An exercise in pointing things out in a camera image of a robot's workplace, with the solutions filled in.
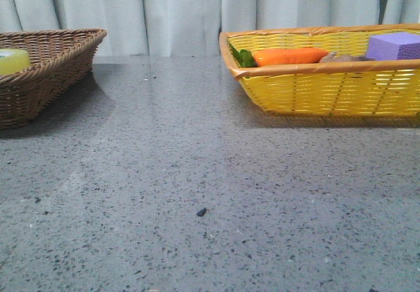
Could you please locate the brown wicker basket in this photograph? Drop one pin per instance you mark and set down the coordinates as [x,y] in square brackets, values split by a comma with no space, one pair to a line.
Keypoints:
[59,59]

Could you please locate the yellow woven plastic basket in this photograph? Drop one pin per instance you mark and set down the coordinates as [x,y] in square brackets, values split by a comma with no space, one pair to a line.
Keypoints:
[380,88]

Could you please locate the small black debris chip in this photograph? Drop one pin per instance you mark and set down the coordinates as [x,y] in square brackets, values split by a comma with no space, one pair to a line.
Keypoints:
[201,212]

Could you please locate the yellow tape roll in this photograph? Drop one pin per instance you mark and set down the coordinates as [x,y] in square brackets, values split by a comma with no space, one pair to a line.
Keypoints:
[13,60]

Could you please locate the orange toy carrot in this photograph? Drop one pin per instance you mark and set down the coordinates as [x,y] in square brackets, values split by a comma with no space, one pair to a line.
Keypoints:
[276,56]

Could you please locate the purple foam block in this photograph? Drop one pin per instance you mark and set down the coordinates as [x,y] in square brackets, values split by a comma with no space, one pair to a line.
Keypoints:
[393,46]

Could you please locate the brown lumpy toy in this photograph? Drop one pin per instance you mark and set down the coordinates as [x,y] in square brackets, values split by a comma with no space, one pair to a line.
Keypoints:
[334,57]

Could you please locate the white curtain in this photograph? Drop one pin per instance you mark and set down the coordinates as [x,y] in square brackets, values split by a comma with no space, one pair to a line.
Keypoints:
[192,27]

